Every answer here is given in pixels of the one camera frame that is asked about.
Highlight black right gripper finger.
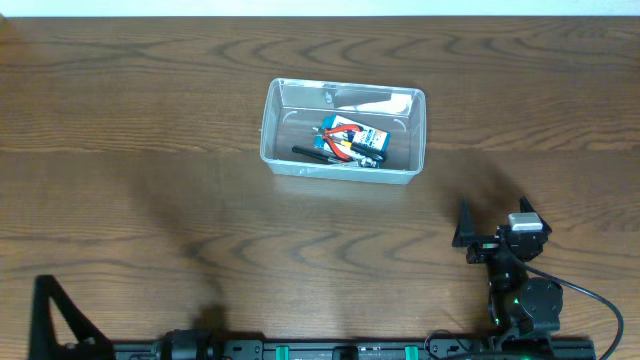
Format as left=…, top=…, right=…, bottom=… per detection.
left=452, top=198, right=478, bottom=247
left=519, top=196, right=535, bottom=213

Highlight black yellow screwdriver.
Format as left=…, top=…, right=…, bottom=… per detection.
left=342, top=141, right=386, bottom=162

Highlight blue white cardboard box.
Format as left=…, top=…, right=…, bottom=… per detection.
left=312, top=115, right=391, bottom=155

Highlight red handled pliers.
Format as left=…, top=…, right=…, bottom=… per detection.
left=313, top=124, right=365, bottom=162

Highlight clear plastic container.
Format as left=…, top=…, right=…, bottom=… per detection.
left=260, top=78, right=427, bottom=185

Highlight silver wrench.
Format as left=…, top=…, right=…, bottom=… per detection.
left=342, top=157, right=380, bottom=168

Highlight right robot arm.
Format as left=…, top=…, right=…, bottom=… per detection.
left=452, top=197, right=563, bottom=351

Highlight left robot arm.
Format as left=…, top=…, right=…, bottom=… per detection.
left=28, top=275, right=219, bottom=360

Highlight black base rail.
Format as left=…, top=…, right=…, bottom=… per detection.
left=94, top=337, right=597, bottom=360

